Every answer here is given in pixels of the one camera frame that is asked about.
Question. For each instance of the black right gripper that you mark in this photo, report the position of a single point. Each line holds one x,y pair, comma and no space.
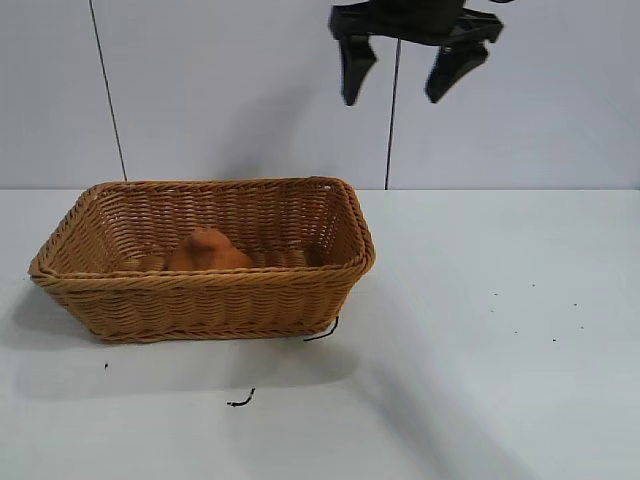
410,22

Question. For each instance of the orange-brown bread piece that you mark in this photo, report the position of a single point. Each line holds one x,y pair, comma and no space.
210,252

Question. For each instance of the black thread attached to basket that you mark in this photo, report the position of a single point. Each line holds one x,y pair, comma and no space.
325,334

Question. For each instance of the brown woven wicker basket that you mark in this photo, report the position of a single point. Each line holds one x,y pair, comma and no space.
200,305

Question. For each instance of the loose curled black thread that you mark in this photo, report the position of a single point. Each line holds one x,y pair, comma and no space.
244,400

